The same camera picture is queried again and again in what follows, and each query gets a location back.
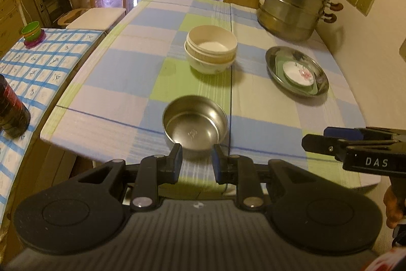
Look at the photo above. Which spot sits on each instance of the person's right hand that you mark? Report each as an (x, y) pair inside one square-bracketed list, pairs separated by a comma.
[(393, 210)]

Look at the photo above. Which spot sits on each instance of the green square plate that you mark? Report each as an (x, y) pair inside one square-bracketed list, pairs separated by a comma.
[(279, 71)]

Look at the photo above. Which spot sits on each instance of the checked tablecloth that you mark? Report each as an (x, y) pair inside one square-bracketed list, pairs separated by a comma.
[(111, 67)]

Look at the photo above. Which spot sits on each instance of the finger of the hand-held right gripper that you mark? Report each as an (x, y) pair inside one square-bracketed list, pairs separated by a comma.
[(323, 145), (339, 132)]

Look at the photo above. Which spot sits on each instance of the blue grid table cover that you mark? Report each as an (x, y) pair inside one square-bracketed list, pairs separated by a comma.
[(47, 67)]

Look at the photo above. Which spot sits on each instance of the dark bottle with red label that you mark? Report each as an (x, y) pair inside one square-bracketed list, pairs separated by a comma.
[(12, 109)]

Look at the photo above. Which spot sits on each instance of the wall socket plate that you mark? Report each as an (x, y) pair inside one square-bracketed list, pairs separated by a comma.
[(403, 47)]

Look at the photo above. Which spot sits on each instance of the red white printed cloth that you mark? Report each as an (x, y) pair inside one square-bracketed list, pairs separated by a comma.
[(387, 261)]

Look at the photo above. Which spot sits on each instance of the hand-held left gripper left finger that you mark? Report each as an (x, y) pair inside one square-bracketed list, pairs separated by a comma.
[(177, 166)]

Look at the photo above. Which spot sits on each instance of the small stainless steel bowl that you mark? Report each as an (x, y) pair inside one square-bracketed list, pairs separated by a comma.
[(193, 128)]

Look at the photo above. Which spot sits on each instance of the cardboard box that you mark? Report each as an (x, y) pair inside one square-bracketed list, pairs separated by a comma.
[(8, 17)]

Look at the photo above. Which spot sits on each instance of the large stainless steel plate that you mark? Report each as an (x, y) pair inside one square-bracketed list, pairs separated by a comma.
[(272, 63)]

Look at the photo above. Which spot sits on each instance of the green and purple cup stack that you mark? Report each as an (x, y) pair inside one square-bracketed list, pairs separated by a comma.
[(31, 33)]

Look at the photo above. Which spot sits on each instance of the small white floral dish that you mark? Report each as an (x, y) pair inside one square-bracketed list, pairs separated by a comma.
[(298, 72)]

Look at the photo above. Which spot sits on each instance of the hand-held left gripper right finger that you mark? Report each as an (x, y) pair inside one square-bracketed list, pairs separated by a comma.
[(216, 166)]

